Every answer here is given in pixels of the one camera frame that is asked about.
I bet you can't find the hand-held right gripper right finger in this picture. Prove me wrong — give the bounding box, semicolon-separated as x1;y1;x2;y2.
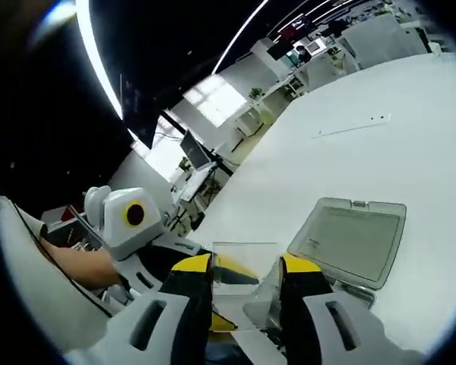
280;254;395;365

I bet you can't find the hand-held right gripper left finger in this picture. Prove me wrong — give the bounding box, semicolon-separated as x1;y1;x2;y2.
65;253;214;365

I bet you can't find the transparent grey guide fixture box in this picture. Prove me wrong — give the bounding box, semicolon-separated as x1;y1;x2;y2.
287;196;407;313

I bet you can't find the clear plastic divider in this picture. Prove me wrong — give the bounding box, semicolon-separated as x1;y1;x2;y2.
211;241;287;332

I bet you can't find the white standing desk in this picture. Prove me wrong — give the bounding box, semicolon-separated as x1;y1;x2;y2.
173;161;233;214

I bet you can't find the operator arm in grey sleeve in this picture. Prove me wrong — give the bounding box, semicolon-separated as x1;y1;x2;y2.
0;195;115;353

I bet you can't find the black computer monitor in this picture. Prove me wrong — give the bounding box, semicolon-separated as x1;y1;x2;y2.
180;129;211;169

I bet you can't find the large black hanging screen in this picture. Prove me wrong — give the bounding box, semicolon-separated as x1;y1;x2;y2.
119;74;160;149

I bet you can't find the white low cabinet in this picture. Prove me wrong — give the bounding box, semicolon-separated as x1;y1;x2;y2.
235;106;269;138

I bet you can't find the bright window with blinds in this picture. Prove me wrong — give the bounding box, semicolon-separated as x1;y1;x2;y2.
182;75;248;126

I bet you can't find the white desk partition panel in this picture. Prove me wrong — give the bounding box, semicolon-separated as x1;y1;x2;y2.
341;17;430;70

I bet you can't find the black cable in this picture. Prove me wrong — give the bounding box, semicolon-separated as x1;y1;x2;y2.
13;201;113;319

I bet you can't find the white table cable flap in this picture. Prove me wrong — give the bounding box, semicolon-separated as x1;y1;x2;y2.
311;112;392;138

